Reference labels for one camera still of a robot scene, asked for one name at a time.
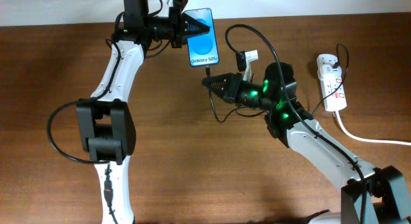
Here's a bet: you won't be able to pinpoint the blue Galaxy smartphone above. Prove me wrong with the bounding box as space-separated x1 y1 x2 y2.
185 8 219 67

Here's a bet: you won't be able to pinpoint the black USB charging cable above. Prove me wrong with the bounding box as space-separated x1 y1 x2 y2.
205 43 350 123

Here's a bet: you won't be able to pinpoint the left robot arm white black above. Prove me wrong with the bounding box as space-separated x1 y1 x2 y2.
76 0 210 223

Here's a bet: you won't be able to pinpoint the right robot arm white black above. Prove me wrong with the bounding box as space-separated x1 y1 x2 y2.
202 62 410 223

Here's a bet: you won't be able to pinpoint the white USB charger adapter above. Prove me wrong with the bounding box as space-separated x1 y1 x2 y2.
317 54 342 81

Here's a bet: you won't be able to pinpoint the white power strip red switches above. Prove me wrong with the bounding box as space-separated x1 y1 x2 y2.
316 54 348 113

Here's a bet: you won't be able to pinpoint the white power strip cord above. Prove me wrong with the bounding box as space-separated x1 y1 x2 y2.
335 111 411 146

